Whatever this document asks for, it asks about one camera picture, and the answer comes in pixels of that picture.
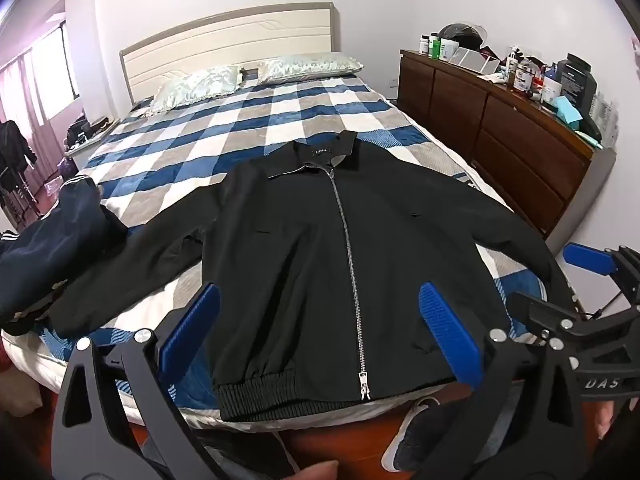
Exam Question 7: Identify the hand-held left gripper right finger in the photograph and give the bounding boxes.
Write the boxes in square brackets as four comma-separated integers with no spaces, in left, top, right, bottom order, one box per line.
[415,282,589,480]

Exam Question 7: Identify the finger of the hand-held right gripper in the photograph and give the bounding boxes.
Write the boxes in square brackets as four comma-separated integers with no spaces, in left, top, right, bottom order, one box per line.
[562,242,640,293]
[506,291,608,344]

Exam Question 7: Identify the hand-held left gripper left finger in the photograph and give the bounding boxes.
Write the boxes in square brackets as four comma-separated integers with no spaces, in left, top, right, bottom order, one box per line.
[51,282,221,480]

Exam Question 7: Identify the black zip jacket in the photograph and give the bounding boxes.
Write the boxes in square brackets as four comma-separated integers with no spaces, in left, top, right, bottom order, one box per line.
[47,130,571,423]

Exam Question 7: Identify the person's left hand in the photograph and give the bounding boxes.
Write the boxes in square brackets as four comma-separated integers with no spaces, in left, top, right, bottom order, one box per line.
[280,461,341,480]

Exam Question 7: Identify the brown wooden dresser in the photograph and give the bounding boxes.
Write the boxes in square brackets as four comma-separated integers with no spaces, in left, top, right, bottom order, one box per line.
[397,49,617,241]

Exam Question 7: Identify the clear plastic container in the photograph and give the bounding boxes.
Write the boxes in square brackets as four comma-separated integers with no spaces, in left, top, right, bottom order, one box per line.
[590,100,619,147]

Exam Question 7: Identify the teal box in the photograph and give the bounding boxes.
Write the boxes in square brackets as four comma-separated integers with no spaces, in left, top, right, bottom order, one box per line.
[550,96,584,131]

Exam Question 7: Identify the navy jacket with white stripes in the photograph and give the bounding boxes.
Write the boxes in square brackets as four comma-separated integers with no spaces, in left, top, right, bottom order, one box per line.
[0,176,128,336]

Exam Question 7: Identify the large black container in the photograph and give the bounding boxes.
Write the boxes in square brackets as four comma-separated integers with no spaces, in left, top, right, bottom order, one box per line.
[555,54,597,111]

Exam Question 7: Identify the black jar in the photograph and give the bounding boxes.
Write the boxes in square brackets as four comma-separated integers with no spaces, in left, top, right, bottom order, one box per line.
[515,62,536,94]

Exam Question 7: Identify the bedside table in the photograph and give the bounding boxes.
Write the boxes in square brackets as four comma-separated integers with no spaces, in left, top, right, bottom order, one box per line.
[65,116,122,162]

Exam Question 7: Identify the white folding mirror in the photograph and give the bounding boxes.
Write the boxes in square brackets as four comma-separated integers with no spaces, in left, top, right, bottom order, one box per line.
[449,50,501,78]

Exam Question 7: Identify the black bag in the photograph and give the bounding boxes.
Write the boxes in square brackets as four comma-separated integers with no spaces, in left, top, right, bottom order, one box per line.
[67,115,94,144]

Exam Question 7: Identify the pale patterned pillow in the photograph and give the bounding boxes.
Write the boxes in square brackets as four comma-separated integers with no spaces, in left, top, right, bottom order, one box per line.
[147,65,244,116]
[256,51,365,86]

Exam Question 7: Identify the black helmet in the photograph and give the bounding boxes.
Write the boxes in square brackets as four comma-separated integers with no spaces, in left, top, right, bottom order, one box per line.
[439,23,488,52]

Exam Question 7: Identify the pink curtain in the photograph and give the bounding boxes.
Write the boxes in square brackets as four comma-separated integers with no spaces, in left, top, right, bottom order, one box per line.
[0,55,62,161]

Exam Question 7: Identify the white wooden bed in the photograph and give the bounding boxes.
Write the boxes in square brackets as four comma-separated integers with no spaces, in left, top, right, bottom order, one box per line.
[0,2,586,461]

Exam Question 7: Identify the window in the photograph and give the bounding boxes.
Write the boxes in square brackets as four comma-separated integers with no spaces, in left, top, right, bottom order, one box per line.
[32,22,81,126]

